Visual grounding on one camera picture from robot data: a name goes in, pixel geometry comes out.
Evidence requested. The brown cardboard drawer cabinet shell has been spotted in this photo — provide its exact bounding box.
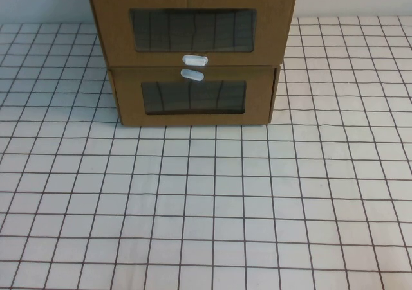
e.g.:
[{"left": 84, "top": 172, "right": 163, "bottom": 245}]
[{"left": 86, "top": 0, "right": 301, "bottom": 126}]

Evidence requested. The windowed cardboard drawer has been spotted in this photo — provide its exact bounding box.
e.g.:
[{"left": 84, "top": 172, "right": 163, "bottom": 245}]
[
  {"left": 108, "top": 64, "right": 281, "bottom": 127},
  {"left": 89, "top": 0, "right": 295, "bottom": 68}
]

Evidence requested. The white plastic drawer handle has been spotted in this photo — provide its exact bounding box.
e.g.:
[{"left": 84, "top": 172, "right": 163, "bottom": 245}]
[
  {"left": 180, "top": 67, "right": 205, "bottom": 83},
  {"left": 181, "top": 53, "right": 209, "bottom": 68}
]

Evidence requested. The white grid pattern tablecloth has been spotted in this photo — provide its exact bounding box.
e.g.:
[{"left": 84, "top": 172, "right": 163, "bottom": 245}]
[{"left": 0, "top": 15, "right": 412, "bottom": 290}]

